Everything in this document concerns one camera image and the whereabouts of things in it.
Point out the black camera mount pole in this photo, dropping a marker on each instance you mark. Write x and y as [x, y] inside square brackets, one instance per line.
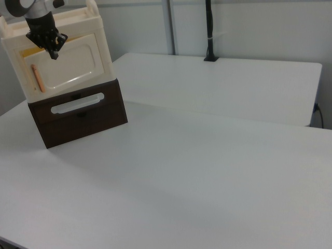
[209, 26]

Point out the grey wall panel post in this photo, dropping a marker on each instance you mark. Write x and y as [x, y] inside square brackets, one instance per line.
[172, 26]

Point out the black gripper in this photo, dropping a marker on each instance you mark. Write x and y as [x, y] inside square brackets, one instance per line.
[41, 27]

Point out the cream plastic cabinet body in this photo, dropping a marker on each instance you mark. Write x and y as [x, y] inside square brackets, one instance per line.
[103, 52]

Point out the cream cabinet door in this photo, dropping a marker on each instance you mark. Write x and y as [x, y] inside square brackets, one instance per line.
[72, 67]

